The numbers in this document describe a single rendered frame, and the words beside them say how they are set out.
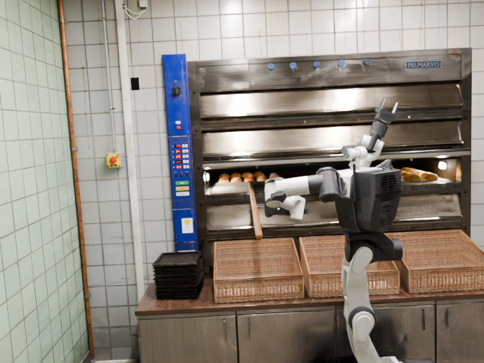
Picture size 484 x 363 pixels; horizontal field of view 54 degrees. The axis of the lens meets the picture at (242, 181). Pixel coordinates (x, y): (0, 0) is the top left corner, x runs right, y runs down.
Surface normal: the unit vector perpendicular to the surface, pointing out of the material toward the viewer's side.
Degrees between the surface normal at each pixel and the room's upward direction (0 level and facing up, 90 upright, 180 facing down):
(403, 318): 90
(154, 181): 90
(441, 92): 70
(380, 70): 90
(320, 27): 90
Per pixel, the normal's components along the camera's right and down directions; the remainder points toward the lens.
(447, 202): 0.00, -0.23
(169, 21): 0.01, 0.11
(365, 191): -0.83, 0.11
